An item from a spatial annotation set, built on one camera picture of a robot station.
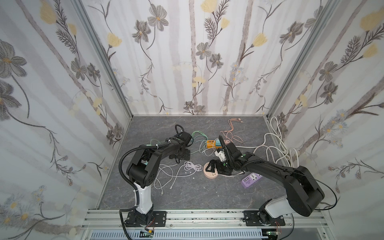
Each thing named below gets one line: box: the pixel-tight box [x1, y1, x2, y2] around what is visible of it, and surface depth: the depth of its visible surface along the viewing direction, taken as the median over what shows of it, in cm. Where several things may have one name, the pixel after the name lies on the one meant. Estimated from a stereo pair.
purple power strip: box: [241, 172, 263, 189], surface depth 86 cm
